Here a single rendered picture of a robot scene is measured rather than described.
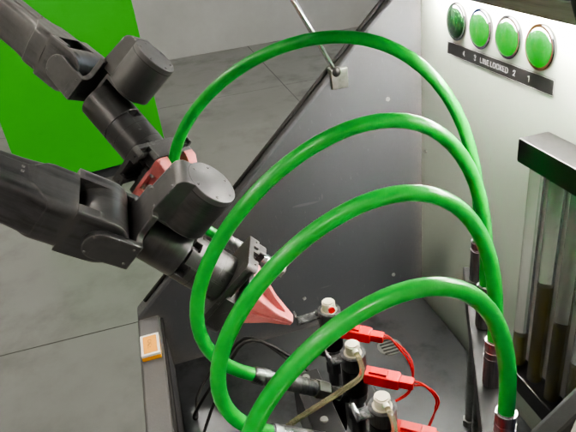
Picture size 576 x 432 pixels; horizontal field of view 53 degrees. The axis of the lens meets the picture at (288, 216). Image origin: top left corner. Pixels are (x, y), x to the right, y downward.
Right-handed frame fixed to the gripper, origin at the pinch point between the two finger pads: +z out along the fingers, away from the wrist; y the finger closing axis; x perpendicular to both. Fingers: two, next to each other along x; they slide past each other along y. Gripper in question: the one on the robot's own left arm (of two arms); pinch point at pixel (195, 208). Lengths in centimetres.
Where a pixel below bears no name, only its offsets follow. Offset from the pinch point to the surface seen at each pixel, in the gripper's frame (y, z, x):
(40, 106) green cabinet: 191, -181, 191
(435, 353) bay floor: 34, 40, 8
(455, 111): 8.2, 13.4, -29.7
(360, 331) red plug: 2.3, 25.0, -5.1
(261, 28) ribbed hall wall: 570, -261, 196
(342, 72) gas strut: 28.6, -4.6, -16.8
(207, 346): -15.9, 15.1, -2.6
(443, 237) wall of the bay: 39.1, 25.5, -6.2
